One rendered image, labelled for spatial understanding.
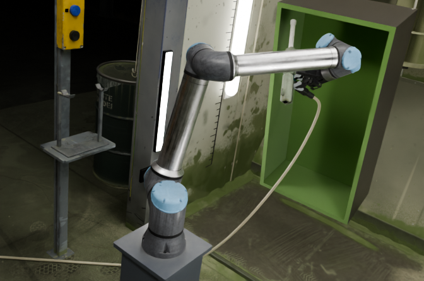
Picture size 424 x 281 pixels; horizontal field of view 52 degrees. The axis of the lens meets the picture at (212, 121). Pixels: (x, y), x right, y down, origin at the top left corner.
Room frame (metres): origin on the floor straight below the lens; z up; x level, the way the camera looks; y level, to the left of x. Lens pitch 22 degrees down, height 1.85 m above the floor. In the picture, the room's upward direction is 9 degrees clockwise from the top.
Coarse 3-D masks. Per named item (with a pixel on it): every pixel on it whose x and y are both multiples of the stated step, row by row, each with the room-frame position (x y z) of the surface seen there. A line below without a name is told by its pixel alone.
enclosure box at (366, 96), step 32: (288, 0) 2.35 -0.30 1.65; (320, 0) 2.37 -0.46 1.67; (352, 0) 2.39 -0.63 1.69; (288, 32) 2.48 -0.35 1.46; (320, 32) 2.58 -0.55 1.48; (352, 32) 2.47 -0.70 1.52; (384, 32) 2.37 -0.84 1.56; (384, 64) 2.03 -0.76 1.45; (320, 96) 2.62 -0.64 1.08; (352, 96) 2.50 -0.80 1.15; (384, 96) 2.15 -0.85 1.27; (288, 128) 2.75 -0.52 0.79; (320, 128) 2.63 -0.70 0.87; (352, 128) 2.51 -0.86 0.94; (384, 128) 2.37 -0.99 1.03; (288, 160) 2.79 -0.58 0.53; (320, 160) 2.65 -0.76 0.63; (352, 160) 2.53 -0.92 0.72; (288, 192) 2.46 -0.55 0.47; (320, 192) 2.47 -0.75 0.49; (352, 192) 2.16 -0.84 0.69
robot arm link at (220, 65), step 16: (320, 48) 1.74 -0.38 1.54; (336, 48) 1.74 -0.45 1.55; (352, 48) 1.73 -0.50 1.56; (192, 64) 1.64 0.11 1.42; (208, 64) 1.59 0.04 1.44; (224, 64) 1.58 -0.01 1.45; (240, 64) 1.61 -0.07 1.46; (256, 64) 1.62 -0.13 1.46; (272, 64) 1.64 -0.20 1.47; (288, 64) 1.66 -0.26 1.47; (304, 64) 1.68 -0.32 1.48; (320, 64) 1.70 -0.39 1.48; (336, 64) 1.72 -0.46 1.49; (352, 64) 1.73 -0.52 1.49; (224, 80) 1.59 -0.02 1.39
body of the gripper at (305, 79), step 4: (320, 72) 1.99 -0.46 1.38; (304, 76) 2.05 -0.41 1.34; (308, 76) 2.03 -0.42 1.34; (320, 76) 2.01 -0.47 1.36; (304, 80) 2.03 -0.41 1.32; (308, 80) 2.01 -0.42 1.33; (312, 80) 2.01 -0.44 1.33; (316, 80) 2.03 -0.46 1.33; (320, 80) 2.03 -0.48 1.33; (324, 80) 2.02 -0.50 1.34; (308, 84) 2.03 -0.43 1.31; (312, 84) 2.05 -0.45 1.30; (316, 84) 2.02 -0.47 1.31; (320, 84) 2.04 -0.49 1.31; (312, 88) 2.06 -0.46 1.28; (316, 88) 2.05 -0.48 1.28
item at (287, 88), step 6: (294, 24) 2.32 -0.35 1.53; (294, 30) 2.30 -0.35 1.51; (288, 48) 2.21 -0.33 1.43; (294, 48) 2.21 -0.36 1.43; (288, 72) 2.10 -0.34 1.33; (294, 72) 2.12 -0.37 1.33; (288, 78) 2.07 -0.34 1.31; (282, 84) 2.07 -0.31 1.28; (288, 84) 2.05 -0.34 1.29; (282, 90) 2.02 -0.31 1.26; (288, 90) 2.02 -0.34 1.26; (306, 90) 2.13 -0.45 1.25; (282, 96) 2.02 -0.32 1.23; (288, 96) 2.00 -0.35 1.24; (312, 96) 2.15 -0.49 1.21; (288, 102) 2.02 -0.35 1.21
